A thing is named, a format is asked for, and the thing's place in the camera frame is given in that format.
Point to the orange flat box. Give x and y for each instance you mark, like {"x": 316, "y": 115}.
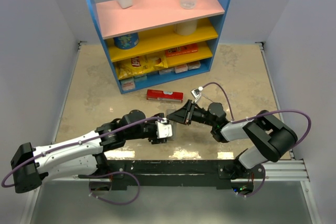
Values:
{"x": 181, "y": 50}

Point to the green tissue pack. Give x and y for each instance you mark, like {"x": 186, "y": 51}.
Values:
{"x": 140, "y": 78}

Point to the blue round tin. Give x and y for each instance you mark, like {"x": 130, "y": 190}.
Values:
{"x": 127, "y": 41}

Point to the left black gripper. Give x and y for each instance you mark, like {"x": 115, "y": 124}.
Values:
{"x": 154, "y": 140}

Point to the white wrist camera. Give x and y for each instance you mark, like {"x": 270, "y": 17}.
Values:
{"x": 197, "y": 94}
{"x": 163, "y": 128}

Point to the yellow chips bag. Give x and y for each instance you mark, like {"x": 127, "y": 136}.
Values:
{"x": 140, "y": 65}

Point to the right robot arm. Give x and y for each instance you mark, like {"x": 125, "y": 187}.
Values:
{"x": 270, "y": 137}

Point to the blue shelf unit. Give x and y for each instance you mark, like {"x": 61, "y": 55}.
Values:
{"x": 154, "y": 22}

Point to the red toothpaste box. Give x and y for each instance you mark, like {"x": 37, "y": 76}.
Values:
{"x": 166, "y": 96}

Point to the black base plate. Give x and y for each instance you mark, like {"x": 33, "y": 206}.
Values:
{"x": 180, "y": 173}

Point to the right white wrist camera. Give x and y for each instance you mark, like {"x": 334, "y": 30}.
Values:
{"x": 197, "y": 94}

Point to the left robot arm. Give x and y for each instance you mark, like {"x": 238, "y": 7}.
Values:
{"x": 84, "y": 155}

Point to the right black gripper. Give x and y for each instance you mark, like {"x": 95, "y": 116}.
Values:
{"x": 180, "y": 115}

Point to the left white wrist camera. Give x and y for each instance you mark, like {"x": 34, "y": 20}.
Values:
{"x": 163, "y": 128}

